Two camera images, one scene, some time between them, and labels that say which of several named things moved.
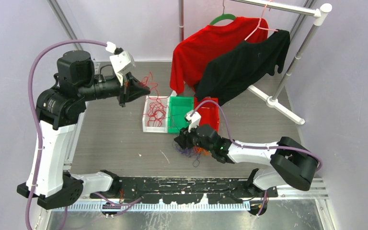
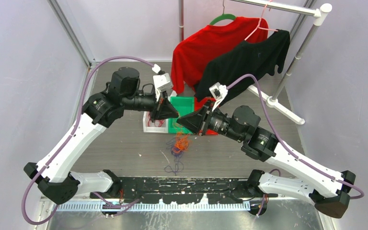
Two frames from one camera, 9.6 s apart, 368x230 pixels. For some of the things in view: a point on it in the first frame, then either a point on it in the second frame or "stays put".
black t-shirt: [231, 70] stays put
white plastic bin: [155, 118] stays put
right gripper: [184, 136] -> [199, 120]
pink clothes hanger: [258, 27] stays put
